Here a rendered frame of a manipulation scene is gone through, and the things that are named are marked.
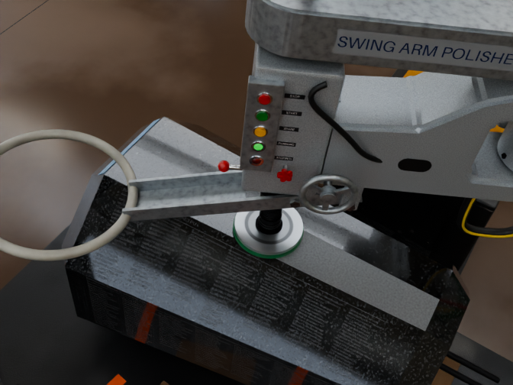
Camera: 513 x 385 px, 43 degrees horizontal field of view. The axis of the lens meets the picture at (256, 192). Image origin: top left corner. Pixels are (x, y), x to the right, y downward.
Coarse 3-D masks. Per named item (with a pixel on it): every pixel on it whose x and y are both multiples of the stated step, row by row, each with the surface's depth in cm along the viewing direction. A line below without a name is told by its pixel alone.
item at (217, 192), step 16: (176, 176) 194; (192, 176) 193; (208, 176) 192; (224, 176) 192; (240, 176) 192; (144, 192) 198; (160, 192) 197; (176, 192) 196; (192, 192) 194; (208, 192) 193; (224, 192) 192; (240, 192) 191; (128, 208) 189; (144, 208) 188; (160, 208) 187; (176, 208) 187; (192, 208) 186; (208, 208) 186; (224, 208) 186; (240, 208) 185; (256, 208) 185; (272, 208) 184; (288, 208) 184; (352, 208) 177
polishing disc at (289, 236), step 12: (240, 216) 201; (252, 216) 202; (288, 216) 203; (300, 216) 204; (240, 228) 198; (252, 228) 199; (288, 228) 200; (300, 228) 200; (240, 240) 196; (252, 240) 196; (264, 240) 196; (276, 240) 197; (288, 240) 197; (264, 252) 194; (276, 252) 194
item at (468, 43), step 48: (288, 0) 131; (336, 0) 132; (384, 0) 134; (432, 0) 136; (480, 0) 137; (288, 48) 136; (336, 48) 135; (384, 48) 134; (432, 48) 134; (480, 48) 133
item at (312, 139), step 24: (264, 72) 141; (288, 72) 141; (312, 72) 141; (336, 72) 141; (336, 96) 145; (288, 120) 151; (312, 120) 151; (312, 144) 157; (288, 168) 164; (312, 168) 164; (288, 192) 171; (312, 192) 171
